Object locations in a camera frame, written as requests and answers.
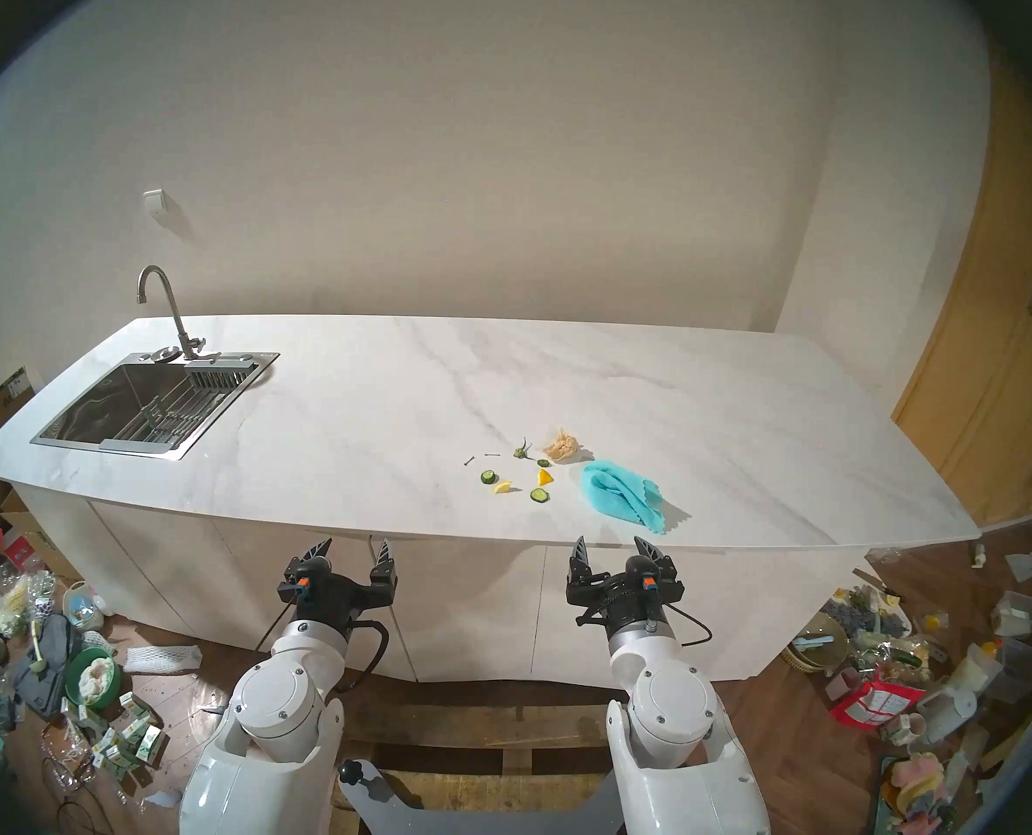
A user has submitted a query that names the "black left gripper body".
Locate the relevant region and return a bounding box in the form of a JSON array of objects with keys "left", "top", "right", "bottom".
[{"left": 277, "top": 557, "right": 397, "bottom": 627}]

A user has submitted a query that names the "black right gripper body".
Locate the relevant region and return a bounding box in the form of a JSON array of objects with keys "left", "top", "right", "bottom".
[{"left": 566, "top": 557, "right": 686, "bottom": 634}]

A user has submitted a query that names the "turquoise microfibre cloth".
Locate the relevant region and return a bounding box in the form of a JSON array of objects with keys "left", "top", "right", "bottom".
[{"left": 581, "top": 460, "right": 666, "bottom": 534}]

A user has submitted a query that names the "white foam mesh sleeve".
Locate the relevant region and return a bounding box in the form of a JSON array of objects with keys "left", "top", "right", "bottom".
[{"left": 123, "top": 645, "right": 204, "bottom": 676}]

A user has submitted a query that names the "gold round plate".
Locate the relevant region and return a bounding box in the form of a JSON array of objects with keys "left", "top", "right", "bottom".
[{"left": 785, "top": 613, "right": 849, "bottom": 673}]

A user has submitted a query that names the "steel sink drain rack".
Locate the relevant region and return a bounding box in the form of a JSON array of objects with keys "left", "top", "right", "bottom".
[{"left": 98, "top": 361, "right": 260, "bottom": 454}]

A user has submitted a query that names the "purple grape bunch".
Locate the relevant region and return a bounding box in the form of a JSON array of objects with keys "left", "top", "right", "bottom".
[{"left": 832, "top": 600, "right": 908, "bottom": 638}]

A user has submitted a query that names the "green bowl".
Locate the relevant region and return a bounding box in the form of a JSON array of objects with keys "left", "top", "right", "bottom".
[{"left": 63, "top": 647, "right": 123, "bottom": 711}]

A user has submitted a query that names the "red snack packet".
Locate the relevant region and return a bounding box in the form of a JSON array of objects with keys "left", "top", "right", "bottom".
[{"left": 832, "top": 678, "right": 925, "bottom": 731}]

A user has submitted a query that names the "steel gooseneck faucet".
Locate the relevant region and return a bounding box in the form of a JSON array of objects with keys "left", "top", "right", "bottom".
[{"left": 137, "top": 265, "right": 221, "bottom": 362}]

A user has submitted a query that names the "stainless steel sink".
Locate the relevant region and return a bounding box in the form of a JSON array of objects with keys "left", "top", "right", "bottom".
[{"left": 30, "top": 351, "right": 280, "bottom": 460}]

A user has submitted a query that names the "grey fabric bag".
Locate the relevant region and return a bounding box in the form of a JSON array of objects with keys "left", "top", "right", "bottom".
[{"left": 13, "top": 614, "right": 83, "bottom": 719}]

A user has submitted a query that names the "red white carton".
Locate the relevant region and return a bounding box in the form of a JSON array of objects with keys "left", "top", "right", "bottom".
[{"left": 1, "top": 529, "right": 43, "bottom": 573}]

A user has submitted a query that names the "white pitcher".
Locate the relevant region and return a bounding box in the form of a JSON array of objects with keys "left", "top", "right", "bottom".
[{"left": 916, "top": 677, "right": 978, "bottom": 745}]

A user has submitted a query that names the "white bottle orange cap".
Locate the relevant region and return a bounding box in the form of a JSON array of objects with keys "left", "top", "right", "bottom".
[{"left": 946, "top": 640, "right": 1002, "bottom": 695}]

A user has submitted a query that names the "pastel sponge pile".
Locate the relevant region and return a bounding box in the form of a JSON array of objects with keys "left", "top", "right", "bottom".
[{"left": 881, "top": 752, "right": 960, "bottom": 835}]

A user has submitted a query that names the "clear lidded plastic container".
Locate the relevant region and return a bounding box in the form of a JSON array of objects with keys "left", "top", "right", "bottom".
[{"left": 991, "top": 590, "right": 1032, "bottom": 638}]

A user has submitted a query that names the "large clear plastic container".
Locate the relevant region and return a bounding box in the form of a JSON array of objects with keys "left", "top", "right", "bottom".
[{"left": 985, "top": 638, "right": 1032, "bottom": 704}]

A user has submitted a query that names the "wooden door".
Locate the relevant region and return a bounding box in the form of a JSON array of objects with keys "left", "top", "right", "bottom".
[{"left": 892, "top": 42, "right": 1032, "bottom": 530}]

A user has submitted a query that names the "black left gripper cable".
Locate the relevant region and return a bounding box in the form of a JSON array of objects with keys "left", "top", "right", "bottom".
[{"left": 255, "top": 616, "right": 391, "bottom": 693}]

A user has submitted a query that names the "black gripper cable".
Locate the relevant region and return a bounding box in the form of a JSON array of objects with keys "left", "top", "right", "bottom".
[
  {"left": 255, "top": 616, "right": 391, "bottom": 693},
  {"left": 577, "top": 603, "right": 713, "bottom": 649}
]

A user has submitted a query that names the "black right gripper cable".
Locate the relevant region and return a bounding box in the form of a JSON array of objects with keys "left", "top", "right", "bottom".
[{"left": 577, "top": 603, "right": 713, "bottom": 649}]

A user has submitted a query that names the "black floor cable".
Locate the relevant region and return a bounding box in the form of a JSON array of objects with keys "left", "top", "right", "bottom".
[{"left": 42, "top": 729, "right": 134, "bottom": 835}]

